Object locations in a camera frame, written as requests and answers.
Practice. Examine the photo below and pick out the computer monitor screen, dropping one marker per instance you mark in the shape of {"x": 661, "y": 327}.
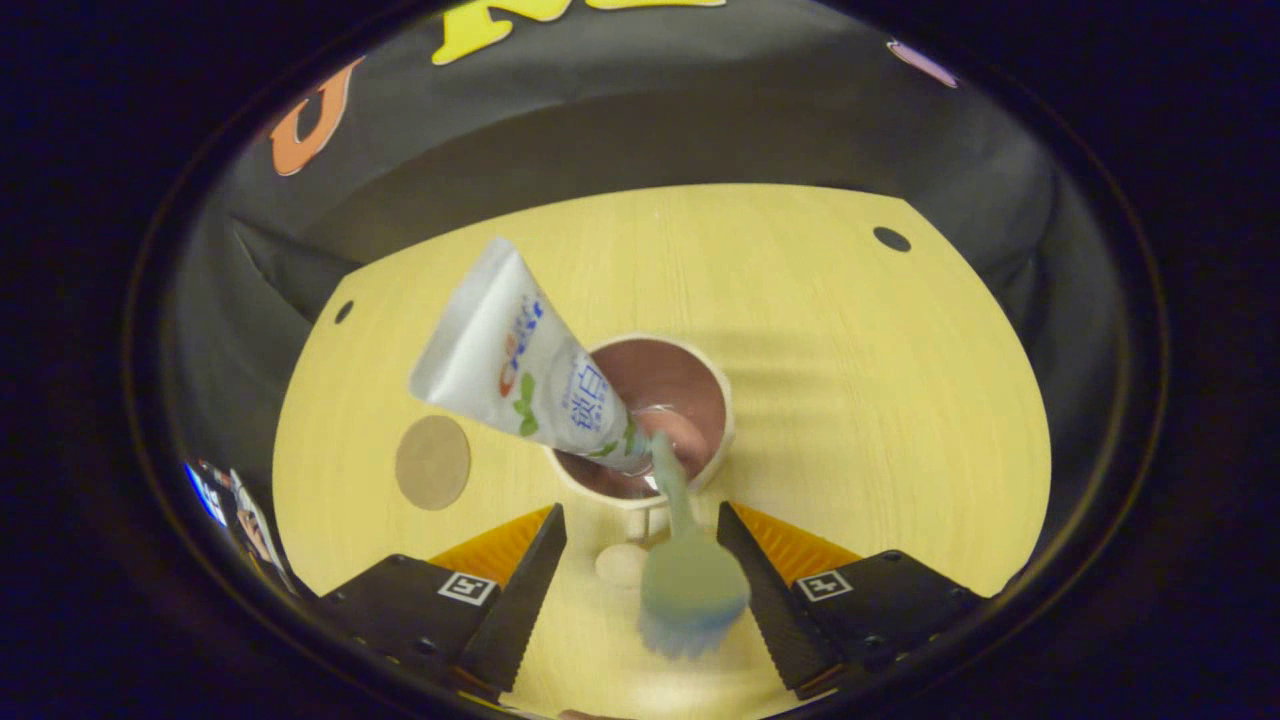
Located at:
{"x": 208, "y": 492}

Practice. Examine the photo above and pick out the pale green toothbrush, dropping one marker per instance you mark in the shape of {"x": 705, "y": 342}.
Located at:
{"x": 692, "y": 585}

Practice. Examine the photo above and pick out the round brown coaster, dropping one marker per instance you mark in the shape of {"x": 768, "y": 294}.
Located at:
{"x": 432, "y": 462}

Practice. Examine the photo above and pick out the beige cup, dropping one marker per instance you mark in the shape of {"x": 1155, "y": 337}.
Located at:
{"x": 675, "y": 385}

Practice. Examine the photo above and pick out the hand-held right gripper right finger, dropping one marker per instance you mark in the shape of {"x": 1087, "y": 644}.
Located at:
{"x": 765, "y": 600}

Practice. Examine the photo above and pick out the white desktop device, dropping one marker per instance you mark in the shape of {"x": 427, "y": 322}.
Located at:
{"x": 258, "y": 530}

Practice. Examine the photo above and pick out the white toothpaste tube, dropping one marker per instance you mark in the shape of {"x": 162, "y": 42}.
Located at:
{"x": 500, "y": 350}

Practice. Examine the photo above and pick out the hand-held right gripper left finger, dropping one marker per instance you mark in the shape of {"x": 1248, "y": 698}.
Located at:
{"x": 525, "y": 600}

